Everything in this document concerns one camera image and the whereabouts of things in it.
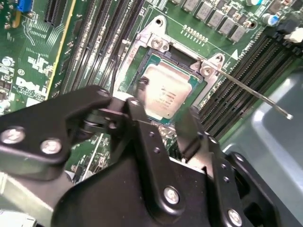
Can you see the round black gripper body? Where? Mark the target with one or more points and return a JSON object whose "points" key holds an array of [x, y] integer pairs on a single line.
{"points": [[106, 203]]}

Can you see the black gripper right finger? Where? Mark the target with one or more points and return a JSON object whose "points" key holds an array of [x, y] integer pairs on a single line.
{"points": [[227, 196]]}

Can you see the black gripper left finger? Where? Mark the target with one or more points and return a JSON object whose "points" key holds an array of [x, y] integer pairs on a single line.
{"points": [[35, 132]]}

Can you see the silver CPU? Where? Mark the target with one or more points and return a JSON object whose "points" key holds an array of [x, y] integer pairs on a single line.
{"points": [[165, 89]]}

